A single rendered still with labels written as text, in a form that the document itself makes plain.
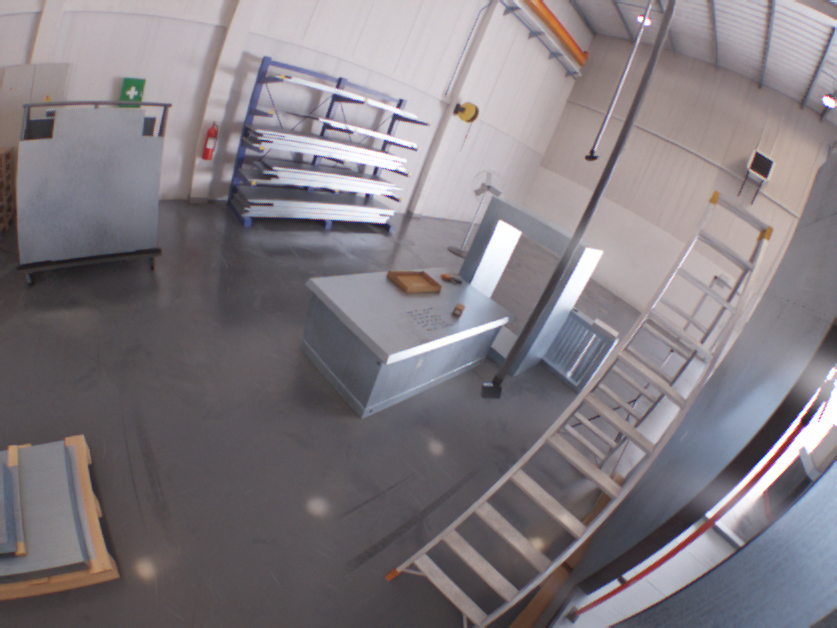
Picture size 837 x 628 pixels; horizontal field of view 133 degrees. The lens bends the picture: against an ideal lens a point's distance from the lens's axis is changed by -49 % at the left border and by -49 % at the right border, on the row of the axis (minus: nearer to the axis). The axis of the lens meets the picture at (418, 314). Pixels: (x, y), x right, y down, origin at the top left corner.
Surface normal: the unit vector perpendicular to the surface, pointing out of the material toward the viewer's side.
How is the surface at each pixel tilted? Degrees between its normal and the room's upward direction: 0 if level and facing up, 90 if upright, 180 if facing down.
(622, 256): 90
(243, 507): 0
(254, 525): 0
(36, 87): 90
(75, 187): 78
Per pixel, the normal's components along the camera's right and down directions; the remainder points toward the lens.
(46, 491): 0.34, -0.83
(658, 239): -0.69, 0.11
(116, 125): 0.74, 0.37
